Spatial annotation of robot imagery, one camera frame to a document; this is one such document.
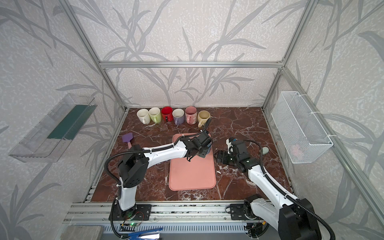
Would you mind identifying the pink plastic tray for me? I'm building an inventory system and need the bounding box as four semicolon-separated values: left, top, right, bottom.
169;150;216;191

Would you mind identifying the beige teapot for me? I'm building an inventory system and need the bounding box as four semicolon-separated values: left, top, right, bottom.
198;110;211;128

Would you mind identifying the pink mug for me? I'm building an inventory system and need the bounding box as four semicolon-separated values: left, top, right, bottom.
185;106;198;125

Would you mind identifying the lavender mug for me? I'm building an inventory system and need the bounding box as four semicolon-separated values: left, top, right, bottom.
172;109;185;125

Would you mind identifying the red mug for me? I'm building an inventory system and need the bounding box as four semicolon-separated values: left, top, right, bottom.
161;106;174;122

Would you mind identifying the light green mug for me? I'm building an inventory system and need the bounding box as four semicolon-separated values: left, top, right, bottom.
149;107;162;124

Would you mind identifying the white mug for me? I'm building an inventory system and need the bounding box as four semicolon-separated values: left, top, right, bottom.
137;109;151;125

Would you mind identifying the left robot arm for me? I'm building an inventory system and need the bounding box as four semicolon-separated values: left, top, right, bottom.
104;130;213;221

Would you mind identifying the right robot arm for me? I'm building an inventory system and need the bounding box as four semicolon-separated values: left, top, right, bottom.
215;138;336;240

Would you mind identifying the pale green soap bar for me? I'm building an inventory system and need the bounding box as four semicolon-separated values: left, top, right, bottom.
262;147;269;155

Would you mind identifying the pink item in basket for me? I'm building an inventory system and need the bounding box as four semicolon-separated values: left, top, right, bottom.
291;145;304;160

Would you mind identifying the purple spatula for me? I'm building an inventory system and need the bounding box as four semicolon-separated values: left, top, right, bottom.
122;133;134;149

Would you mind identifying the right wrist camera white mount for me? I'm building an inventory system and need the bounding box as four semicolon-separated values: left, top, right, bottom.
226;137;235;154

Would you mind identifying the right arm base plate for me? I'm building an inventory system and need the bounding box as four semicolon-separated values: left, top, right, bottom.
230;204;250;221

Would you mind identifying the white wire basket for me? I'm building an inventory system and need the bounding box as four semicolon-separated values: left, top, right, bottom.
272;91;334;164

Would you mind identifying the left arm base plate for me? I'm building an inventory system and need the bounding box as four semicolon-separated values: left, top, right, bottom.
109;204;152;221

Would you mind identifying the blue handled tool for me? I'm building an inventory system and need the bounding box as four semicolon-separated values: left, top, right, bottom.
129;228;163;240

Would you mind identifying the clear plastic wall shelf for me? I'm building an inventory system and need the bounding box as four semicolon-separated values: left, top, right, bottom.
9;94;97;163

